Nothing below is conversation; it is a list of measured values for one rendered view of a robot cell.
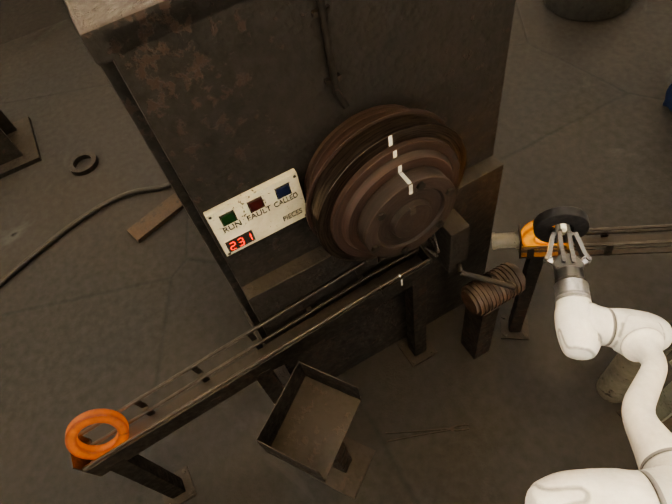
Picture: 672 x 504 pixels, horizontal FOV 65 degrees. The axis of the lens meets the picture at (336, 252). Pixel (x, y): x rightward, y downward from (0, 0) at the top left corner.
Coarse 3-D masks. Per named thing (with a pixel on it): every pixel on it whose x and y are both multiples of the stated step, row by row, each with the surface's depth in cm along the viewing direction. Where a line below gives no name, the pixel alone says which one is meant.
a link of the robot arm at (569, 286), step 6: (558, 282) 143; (564, 282) 141; (570, 282) 140; (576, 282) 140; (582, 282) 140; (558, 288) 142; (564, 288) 141; (570, 288) 140; (576, 288) 139; (582, 288) 139; (588, 288) 141; (558, 294) 142; (564, 294) 140; (570, 294) 139; (576, 294) 138; (582, 294) 138; (588, 294) 139
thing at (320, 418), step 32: (288, 384) 160; (320, 384) 169; (352, 384) 156; (288, 416) 166; (320, 416) 164; (352, 416) 163; (288, 448) 161; (320, 448) 160; (352, 448) 215; (320, 480) 210; (352, 480) 208
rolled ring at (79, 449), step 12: (72, 420) 161; (84, 420) 160; (96, 420) 161; (108, 420) 163; (120, 420) 164; (72, 432) 160; (120, 432) 166; (72, 444) 162; (84, 444) 167; (108, 444) 169; (84, 456) 166; (96, 456) 167
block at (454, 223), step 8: (448, 216) 176; (456, 216) 176; (448, 224) 174; (456, 224) 174; (464, 224) 174; (440, 232) 179; (448, 232) 173; (456, 232) 173; (464, 232) 174; (440, 240) 182; (448, 240) 176; (456, 240) 175; (464, 240) 178; (440, 248) 186; (448, 248) 179; (456, 248) 179; (464, 248) 182; (440, 256) 190; (448, 256) 183; (456, 256) 184; (464, 256) 187; (448, 264) 187; (464, 264) 191
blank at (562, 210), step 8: (552, 208) 152; (560, 208) 151; (568, 208) 150; (576, 208) 151; (536, 216) 156; (544, 216) 153; (552, 216) 151; (560, 216) 150; (568, 216) 150; (576, 216) 150; (584, 216) 151; (536, 224) 155; (544, 224) 154; (552, 224) 154; (576, 224) 153; (584, 224) 152; (536, 232) 158; (544, 232) 158; (584, 232) 156; (544, 240) 161
